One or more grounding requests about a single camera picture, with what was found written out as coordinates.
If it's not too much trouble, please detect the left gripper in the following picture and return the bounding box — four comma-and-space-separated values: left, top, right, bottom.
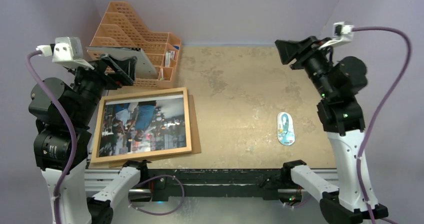
69, 51, 137, 126

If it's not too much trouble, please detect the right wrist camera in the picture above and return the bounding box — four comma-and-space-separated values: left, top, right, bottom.
319, 22, 354, 50

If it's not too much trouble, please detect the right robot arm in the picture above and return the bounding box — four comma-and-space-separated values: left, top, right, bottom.
275, 36, 389, 223

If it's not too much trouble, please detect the grey folder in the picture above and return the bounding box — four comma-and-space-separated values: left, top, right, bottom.
86, 47, 158, 79

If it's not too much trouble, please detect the blue white oval object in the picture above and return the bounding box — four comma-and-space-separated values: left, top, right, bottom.
277, 112, 296, 146

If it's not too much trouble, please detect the wooden picture frame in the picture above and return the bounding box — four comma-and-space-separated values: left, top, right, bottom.
90, 87, 193, 164

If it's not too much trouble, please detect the printed photo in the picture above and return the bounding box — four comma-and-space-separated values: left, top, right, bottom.
98, 94, 187, 157

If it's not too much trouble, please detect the orange file organizer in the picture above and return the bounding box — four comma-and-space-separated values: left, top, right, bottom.
90, 2, 182, 89

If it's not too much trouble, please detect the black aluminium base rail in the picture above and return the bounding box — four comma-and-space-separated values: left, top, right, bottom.
84, 167, 342, 203

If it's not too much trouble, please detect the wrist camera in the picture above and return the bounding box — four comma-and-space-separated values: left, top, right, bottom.
52, 37, 94, 69
319, 22, 354, 50

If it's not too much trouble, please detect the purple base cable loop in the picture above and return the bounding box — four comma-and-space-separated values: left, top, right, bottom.
127, 174, 186, 216

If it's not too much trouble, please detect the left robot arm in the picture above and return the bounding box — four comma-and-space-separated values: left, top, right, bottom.
25, 51, 149, 223

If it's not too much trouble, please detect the brown backing board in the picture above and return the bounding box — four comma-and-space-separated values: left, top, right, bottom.
86, 95, 202, 169

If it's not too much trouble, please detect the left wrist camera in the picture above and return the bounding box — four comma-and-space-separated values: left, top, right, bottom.
52, 37, 94, 69

